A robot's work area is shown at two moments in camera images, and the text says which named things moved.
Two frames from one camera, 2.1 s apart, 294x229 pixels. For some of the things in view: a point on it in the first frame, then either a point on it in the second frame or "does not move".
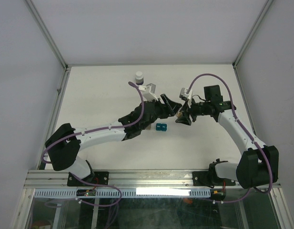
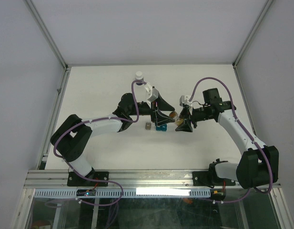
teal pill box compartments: x=161 y=127 does not move
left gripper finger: x=174 y=107 to x=162 y=105
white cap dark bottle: x=139 y=79 does not move
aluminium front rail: x=55 y=179 does not move
